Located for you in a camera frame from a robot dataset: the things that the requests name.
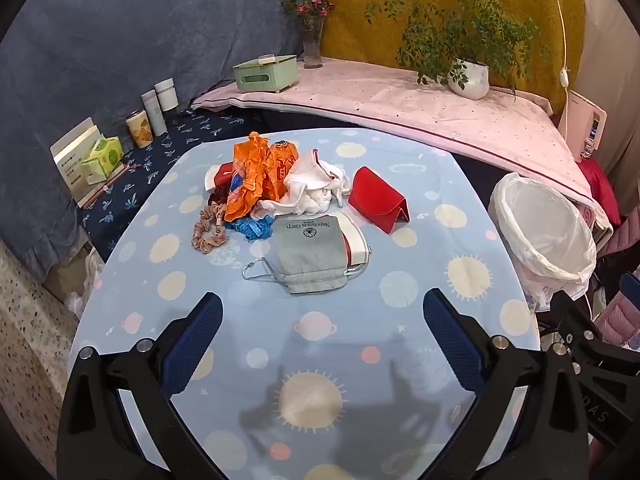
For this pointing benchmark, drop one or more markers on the white cardboard box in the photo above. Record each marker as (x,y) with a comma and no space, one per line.
(70,170)

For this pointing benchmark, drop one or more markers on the green tissue pack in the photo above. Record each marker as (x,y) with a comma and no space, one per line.
(102,157)

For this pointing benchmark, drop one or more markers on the grey blue blanket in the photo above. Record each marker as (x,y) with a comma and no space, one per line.
(125,35)

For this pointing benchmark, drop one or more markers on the white plastic bag lined bin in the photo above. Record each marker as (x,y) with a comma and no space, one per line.
(545,230)

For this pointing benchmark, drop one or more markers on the orange plastic wrapper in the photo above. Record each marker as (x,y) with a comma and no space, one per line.
(280,170)
(245,180)

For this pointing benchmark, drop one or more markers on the red cloth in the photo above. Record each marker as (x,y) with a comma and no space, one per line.
(600,185)

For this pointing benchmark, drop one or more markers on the red folding pouch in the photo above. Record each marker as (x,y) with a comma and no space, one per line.
(375,195)

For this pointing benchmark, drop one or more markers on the thin wooden stick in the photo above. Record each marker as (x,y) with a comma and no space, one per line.
(112,182)

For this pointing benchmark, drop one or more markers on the blue planet print tablecloth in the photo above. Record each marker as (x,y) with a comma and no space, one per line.
(320,320)

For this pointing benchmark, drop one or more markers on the white slim bottle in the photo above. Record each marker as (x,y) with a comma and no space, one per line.
(152,110)

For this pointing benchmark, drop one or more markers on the pink bed cover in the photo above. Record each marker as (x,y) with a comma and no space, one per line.
(400,95)

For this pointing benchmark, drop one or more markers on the pink padded jacket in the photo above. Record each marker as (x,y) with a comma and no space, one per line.
(625,320)

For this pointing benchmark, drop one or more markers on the dark blue printed cloth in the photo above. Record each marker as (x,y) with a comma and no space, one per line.
(170,140)

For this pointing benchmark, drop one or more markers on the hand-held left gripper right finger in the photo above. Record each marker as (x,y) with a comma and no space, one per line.
(452,340)

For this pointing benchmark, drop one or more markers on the white crumpled plastic bag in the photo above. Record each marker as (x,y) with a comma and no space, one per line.
(82,300)

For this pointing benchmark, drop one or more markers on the white appliance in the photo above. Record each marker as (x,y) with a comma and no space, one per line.
(575,120)

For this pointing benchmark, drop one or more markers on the dark red velvet scrunchie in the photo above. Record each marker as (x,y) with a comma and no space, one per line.
(217,196)

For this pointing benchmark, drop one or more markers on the crushed red white paper cup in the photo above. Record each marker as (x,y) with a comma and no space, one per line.
(222,175)

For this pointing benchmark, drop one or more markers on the green plant in white pot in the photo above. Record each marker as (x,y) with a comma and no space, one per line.
(470,77)

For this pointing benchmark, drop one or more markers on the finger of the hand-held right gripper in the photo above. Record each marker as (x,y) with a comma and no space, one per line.
(575,317)

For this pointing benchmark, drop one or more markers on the red and white paper cup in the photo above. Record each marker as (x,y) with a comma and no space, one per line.
(356,242)

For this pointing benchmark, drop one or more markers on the green tissue box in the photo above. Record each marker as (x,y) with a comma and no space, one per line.
(265,77)

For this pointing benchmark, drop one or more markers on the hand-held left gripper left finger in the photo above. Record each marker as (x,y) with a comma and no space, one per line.
(192,345)

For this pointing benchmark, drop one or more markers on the pink patterned scrunchie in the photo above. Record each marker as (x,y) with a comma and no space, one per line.
(217,245)

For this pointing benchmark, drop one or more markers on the glass vase with red flowers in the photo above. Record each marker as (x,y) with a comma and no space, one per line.
(312,45)

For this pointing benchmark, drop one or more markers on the white lidded tumbler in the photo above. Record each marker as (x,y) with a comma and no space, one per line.
(166,92)

